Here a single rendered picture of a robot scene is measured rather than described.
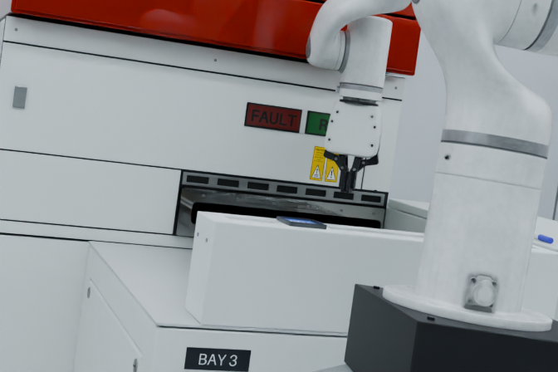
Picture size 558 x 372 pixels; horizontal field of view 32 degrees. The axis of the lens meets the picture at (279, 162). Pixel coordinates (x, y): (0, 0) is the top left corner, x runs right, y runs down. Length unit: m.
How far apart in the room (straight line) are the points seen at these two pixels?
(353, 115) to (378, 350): 0.81
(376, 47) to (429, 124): 1.97
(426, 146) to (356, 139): 1.96
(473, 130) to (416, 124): 2.68
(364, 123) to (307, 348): 0.59
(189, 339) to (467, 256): 0.42
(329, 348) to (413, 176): 2.43
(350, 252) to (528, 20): 0.44
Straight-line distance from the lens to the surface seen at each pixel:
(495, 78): 1.07
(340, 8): 1.75
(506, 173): 1.07
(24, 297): 1.90
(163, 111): 1.89
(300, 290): 1.33
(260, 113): 1.94
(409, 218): 1.96
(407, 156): 3.74
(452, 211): 1.07
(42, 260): 1.89
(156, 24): 1.83
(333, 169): 2.00
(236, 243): 1.29
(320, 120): 1.98
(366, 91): 1.81
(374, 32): 1.82
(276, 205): 1.96
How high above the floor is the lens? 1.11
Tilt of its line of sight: 3 degrees down
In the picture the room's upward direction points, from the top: 8 degrees clockwise
